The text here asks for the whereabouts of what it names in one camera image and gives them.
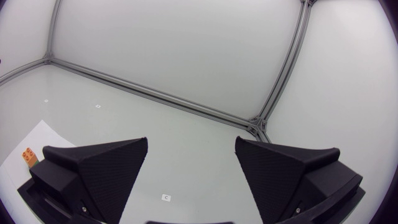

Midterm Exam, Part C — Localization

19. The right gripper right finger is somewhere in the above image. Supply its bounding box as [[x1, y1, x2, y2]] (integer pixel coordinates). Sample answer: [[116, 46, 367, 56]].
[[234, 136, 364, 224]]

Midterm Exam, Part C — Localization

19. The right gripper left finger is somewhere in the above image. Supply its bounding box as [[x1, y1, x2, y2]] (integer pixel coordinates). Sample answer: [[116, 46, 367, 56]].
[[29, 136, 149, 224]]

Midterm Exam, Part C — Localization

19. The orange toy brick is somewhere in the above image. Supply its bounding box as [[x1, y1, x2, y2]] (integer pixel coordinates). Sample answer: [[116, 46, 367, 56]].
[[21, 147, 39, 168]]

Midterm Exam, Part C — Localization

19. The white paper sheet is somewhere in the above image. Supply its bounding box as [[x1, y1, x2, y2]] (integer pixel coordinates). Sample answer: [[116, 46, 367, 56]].
[[0, 119, 77, 190]]

